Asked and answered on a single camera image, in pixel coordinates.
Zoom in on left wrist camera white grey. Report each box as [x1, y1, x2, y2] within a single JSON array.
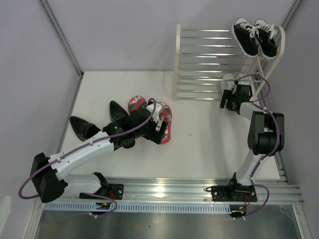
[[146, 102, 164, 123]]

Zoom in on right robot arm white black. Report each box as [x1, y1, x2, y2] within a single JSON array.
[[211, 82, 285, 202]]

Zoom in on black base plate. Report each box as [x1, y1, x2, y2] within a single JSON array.
[[205, 185, 257, 202], [106, 184, 124, 200]]

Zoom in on aluminium frame post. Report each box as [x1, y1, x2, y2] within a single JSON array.
[[39, 0, 84, 78], [281, 0, 306, 31]]

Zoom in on aluminium mounting rail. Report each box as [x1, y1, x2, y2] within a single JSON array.
[[62, 176, 305, 206]]

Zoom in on slotted grey cable duct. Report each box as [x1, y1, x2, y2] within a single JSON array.
[[44, 202, 245, 214]]

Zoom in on white sneaker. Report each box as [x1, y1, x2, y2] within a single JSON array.
[[220, 73, 236, 96], [236, 73, 256, 86]]

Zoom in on left black canvas sneaker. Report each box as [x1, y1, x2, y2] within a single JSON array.
[[231, 17, 259, 58]]

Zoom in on right aluminium frame post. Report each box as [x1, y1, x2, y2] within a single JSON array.
[[281, 0, 306, 31]]

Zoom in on left aluminium frame post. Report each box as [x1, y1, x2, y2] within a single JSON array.
[[39, 0, 84, 78]]

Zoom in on red green flip-flop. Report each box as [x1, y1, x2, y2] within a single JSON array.
[[128, 96, 148, 113], [157, 102, 172, 144]]

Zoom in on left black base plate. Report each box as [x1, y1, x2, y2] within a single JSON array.
[[106, 184, 124, 200]]

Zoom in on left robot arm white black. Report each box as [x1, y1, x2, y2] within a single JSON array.
[[30, 109, 168, 203]]

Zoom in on right black canvas sneaker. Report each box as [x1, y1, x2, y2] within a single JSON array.
[[253, 19, 279, 61]]

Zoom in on black canvas sneaker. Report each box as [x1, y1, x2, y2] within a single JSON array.
[[231, 17, 259, 58], [253, 19, 279, 61]]

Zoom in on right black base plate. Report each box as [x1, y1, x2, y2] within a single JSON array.
[[205, 185, 257, 202]]

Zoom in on cream shoe rack chrome bars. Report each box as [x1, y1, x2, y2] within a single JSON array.
[[172, 24, 286, 101]]

